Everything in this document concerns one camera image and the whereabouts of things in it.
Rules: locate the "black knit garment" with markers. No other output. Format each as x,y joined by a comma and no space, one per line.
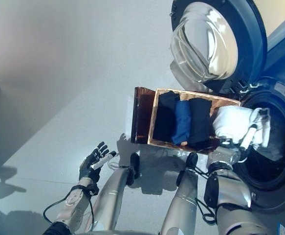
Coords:
201,122

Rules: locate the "glossy dark brown stool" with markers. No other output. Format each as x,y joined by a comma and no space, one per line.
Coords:
141,117

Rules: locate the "wicker laundry basket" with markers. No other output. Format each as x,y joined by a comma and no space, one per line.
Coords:
157,117

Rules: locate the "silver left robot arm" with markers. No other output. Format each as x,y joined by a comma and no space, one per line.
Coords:
73,205

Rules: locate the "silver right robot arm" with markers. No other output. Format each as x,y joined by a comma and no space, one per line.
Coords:
232,191

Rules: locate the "white garment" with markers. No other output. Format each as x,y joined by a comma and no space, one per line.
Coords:
230,120

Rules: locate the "silver robot leg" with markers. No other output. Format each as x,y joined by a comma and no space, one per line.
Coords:
113,193
181,203

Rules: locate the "round glass washer door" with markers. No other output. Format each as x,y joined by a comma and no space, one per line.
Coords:
218,49

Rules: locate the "dark navy folded garment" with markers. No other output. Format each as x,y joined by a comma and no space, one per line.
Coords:
165,117

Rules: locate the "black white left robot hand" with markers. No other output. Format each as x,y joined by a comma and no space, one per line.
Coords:
91,169

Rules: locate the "dark grey washing machine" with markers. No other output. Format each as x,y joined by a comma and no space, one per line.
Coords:
281,102

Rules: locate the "blue garment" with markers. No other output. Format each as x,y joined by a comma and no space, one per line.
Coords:
182,122

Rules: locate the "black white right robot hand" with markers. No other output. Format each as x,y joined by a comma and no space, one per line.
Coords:
249,137

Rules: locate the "silver right robot leg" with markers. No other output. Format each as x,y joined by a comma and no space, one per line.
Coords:
181,203

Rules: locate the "grey robot torso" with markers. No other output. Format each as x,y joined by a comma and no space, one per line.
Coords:
122,232

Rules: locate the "silver left robot leg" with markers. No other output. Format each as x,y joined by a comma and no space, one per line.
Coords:
113,193

